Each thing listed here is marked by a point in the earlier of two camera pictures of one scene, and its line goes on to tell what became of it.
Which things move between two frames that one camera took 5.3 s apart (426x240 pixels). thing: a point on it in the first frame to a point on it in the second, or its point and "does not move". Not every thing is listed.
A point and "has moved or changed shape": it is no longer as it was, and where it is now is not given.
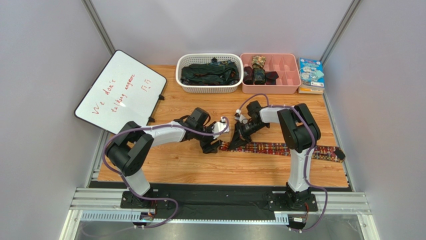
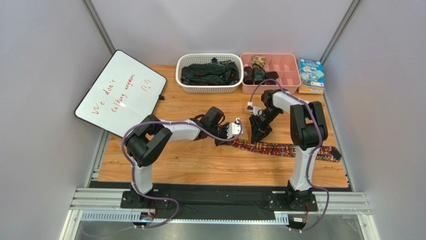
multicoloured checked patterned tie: (324, 152) has moved or changed shape
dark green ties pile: (215, 72) does not move
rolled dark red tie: (270, 78) does not move
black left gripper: (206, 141) to (225, 132)
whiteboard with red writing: (125, 90) does not move
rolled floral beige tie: (258, 62) does not move
